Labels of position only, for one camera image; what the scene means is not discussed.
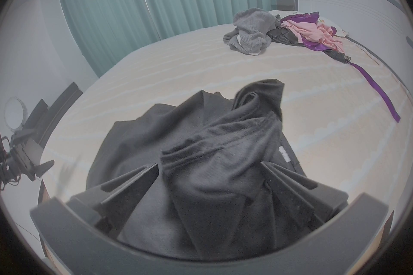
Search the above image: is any black chest of drawers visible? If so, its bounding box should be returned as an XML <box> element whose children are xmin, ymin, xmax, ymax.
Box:
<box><xmin>24</xmin><ymin>82</ymin><xmax>84</xmax><ymax>152</ymax></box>

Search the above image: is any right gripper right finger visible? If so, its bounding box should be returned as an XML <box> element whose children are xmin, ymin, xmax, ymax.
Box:
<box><xmin>259</xmin><ymin>161</ymin><xmax>350</xmax><ymax>232</ymax></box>

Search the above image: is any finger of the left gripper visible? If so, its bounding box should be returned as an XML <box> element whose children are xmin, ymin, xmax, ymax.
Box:
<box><xmin>32</xmin><ymin>160</ymin><xmax>55</xmax><ymax>181</ymax></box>

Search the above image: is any bed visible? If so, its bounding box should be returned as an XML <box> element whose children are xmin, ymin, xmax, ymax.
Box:
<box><xmin>37</xmin><ymin>0</ymin><xmax>413</xmax><ymax>268</ymax></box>

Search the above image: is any white printed pillow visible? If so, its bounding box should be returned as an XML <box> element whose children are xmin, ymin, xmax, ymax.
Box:
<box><xmin>267</xmin><ymin>9</ymin><xmax>350</xmax><ymax>39</ymax></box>

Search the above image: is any black T-shirt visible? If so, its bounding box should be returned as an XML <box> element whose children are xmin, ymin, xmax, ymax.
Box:
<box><xmin>85</xmin><ymin>78</ymin><xmax>308</xmax><ymax>262</ymax></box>

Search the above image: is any pile of clothes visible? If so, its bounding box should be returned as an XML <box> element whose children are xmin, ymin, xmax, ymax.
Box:
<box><xmin>269</xmin><ymin>11</ymin><xmax>401</xmax><ymax>123</ymax></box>

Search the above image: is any grey garment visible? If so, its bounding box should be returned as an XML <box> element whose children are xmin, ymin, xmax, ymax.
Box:
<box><xmin>222</xmin><ymin>8</ymin><xmax>282</xmax><ymax>56</ymax></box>

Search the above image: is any round white mirror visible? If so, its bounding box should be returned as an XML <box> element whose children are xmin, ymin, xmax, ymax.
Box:
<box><xmin>5</xmin><ymin>96</ymin><xmax>29</xmax><ymax>131</ymax></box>

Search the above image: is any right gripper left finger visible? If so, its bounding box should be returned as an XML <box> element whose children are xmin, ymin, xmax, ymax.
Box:
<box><xmin>67</xmin><ymin>163</ymin><xmax>160</xmax><ymax>237</ymax></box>

